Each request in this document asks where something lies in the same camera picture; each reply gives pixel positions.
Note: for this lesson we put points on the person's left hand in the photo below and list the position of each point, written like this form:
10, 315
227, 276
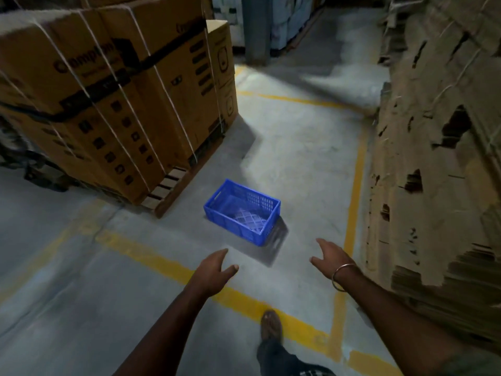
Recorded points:
209, 276

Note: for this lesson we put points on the person's right hand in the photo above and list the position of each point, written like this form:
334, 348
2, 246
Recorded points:
332, 260

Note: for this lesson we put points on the person's left thumb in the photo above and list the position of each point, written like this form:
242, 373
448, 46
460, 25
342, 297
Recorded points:
231, 270

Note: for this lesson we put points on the person's right thumb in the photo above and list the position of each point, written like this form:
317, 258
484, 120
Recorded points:
317, 262

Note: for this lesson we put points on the person's left forearm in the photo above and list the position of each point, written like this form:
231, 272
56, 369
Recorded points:
168, 336

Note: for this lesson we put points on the person's right forearm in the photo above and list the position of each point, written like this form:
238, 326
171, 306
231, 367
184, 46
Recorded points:
391, 321

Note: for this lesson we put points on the silver metal bangle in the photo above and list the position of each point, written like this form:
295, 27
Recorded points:
335, 283

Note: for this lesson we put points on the blue plastic crate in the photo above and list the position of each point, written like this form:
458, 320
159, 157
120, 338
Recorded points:
219, 215

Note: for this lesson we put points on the brown shoe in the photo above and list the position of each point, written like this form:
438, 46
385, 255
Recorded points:
271, 326

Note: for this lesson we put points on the wooden pallet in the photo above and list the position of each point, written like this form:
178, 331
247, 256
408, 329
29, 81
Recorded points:
184, 180

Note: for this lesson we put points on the dark trouser leg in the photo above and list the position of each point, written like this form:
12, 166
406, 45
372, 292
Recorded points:
281, 360

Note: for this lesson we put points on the stack of flat cardboard sheets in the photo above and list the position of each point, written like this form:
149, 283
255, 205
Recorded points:
438, 152

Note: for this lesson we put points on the grey shirt sleeve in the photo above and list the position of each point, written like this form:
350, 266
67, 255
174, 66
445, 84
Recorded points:
473, 364

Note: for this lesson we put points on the grey pillar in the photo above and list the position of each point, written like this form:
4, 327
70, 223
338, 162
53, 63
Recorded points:
256, 27

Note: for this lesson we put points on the stack of pale wrapped boxes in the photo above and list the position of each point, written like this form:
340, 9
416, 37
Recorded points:
289, 19

